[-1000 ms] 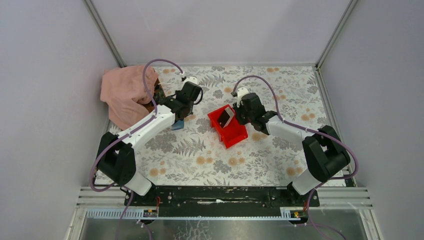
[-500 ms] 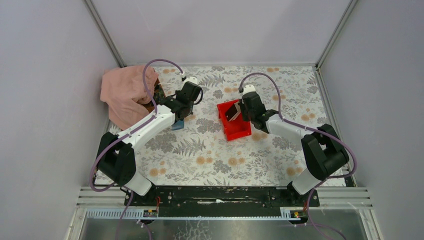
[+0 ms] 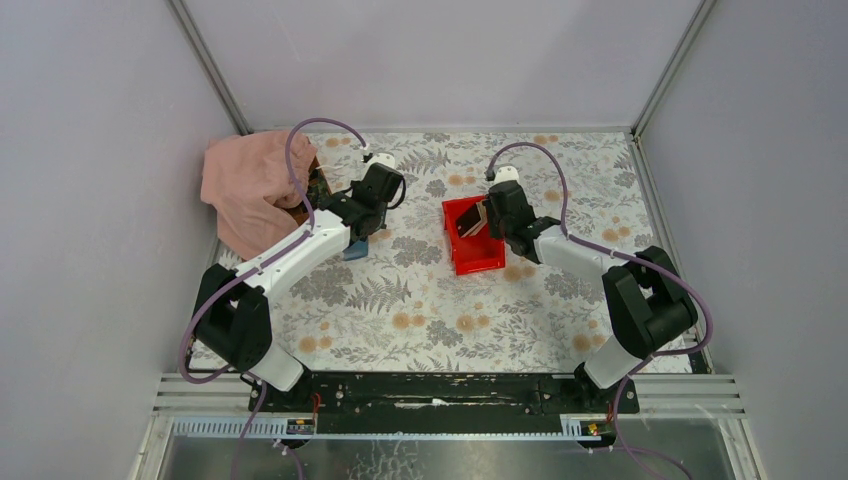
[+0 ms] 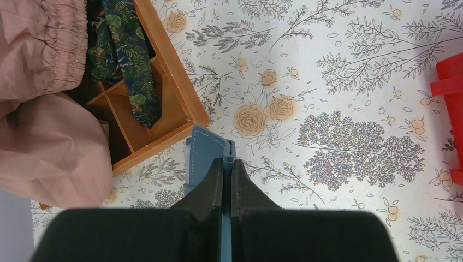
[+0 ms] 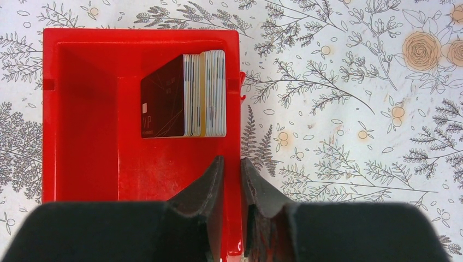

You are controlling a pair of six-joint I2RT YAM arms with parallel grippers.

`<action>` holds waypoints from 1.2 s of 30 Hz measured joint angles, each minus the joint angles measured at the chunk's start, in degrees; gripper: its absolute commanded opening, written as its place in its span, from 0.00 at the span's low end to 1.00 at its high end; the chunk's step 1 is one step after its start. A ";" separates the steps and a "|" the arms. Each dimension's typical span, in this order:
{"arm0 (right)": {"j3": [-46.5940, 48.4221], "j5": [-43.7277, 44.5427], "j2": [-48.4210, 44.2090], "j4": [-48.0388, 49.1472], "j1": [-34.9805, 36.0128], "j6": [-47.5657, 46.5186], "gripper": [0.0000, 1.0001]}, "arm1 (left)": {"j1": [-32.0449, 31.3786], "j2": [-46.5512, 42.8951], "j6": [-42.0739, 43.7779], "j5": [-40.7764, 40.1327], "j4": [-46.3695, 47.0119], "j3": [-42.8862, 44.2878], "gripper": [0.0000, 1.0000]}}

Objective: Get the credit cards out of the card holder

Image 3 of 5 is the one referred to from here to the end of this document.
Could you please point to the dark green patterned item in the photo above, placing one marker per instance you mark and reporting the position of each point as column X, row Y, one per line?
column 318, row 188

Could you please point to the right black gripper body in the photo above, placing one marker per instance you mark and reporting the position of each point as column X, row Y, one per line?
column 494, row 221

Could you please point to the red plastic bin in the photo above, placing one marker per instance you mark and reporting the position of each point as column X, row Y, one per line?
column 472, row 254

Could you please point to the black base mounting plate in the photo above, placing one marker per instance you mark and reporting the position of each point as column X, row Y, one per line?
column 427, row 402

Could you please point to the wooden organizer tray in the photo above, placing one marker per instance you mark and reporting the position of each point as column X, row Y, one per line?
column 299, row 212

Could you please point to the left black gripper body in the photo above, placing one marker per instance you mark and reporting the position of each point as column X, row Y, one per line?
column 370, row 216

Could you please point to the floral patterned table mat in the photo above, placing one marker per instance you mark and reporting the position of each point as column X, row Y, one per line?
column 403, row 307

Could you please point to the blue card holder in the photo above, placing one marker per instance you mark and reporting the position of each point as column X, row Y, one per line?
column 357, row 250

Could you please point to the white slotted cable duct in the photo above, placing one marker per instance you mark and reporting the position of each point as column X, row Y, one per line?
column 564, row 429

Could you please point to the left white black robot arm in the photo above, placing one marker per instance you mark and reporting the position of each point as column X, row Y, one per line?
column 232, row 314

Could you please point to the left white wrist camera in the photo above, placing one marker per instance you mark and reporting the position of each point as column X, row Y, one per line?
column 383, row 158

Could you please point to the pink cloth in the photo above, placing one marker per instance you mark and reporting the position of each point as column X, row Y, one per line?
column 250, row 181

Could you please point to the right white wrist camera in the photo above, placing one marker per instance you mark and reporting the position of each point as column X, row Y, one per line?
column 502, row 174

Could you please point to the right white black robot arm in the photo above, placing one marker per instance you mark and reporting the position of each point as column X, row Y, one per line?
column 647, row 305

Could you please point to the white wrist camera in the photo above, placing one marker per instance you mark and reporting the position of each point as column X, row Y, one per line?
column 383, row 158
column 502, row 174

